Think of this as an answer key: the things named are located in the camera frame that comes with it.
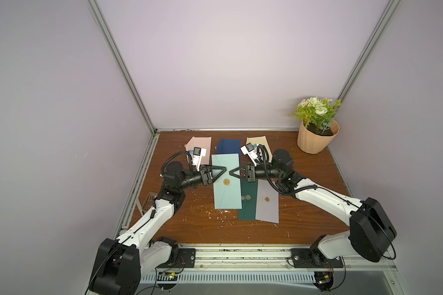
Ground dark green envelope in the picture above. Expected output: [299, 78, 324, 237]
[238, 181, 258, 221]

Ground right circuit board with wires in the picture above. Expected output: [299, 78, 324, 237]
[313, 256, 347, 293]

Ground small brown card holder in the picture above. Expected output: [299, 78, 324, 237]
[136, 192, 158, 216]

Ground grey envelope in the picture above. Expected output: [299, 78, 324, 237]
[255, 180, 279, 224]

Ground cream yellow envelope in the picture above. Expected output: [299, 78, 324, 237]
[246, 136, 273, 162]

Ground teal envelope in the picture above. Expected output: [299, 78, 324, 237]
[212, 154, 242, 210]

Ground green plant white flowers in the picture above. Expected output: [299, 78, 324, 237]
[290, 97, 342, 136]

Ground aluminium front rail frame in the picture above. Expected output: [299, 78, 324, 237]
[93, 244, 399, 274]

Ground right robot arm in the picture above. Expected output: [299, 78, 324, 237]
[230, 143, 397, 267]

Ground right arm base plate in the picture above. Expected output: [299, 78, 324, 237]
[290, 248, 344, 269]

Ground pink envelope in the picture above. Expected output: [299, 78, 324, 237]
[185, 136, 212, 165]

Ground ribbed terracotta plant pot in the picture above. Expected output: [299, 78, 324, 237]
[297, 120, 340, 154]

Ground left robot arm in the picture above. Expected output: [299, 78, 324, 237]
[86, 151, 226, 295]

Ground white vented cable duct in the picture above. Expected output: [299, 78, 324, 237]
[140, 271, 315, 284]

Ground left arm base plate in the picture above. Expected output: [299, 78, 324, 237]
[158, 248, 196, 269]

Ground circuit board with wires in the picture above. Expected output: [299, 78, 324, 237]
[136, 258, 186, 295]
[313, 256, 347, 293]

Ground navy blue envelope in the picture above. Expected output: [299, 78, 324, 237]
[216, 139, 241, 154]

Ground left circuit board with wires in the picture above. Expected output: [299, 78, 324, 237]
[136, 258, 186, 295]

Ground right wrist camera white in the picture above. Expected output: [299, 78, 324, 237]
[241, 143, 260, 166]

